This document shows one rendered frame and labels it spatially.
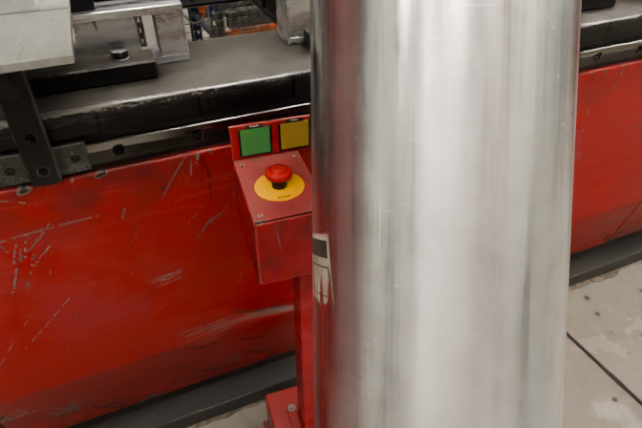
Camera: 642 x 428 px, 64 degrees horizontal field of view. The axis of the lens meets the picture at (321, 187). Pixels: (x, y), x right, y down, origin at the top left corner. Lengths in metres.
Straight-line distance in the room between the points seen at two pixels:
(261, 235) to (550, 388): 0.56
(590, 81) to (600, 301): 0.79
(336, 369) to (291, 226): 0.55
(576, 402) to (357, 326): 1.42
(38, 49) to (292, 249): 0.40
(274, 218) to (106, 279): 0.41
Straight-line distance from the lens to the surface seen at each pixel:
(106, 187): 0.89
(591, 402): 1.58
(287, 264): 0.75
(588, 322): 1.76
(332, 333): 0.17
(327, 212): 0.16
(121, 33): 0.91
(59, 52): 0.66
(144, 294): 1.04
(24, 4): 0.83
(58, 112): 0.82
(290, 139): 0.81
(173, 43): 0.92
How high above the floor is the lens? 1.22
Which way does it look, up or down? 36 degrees down
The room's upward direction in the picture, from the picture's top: straight up
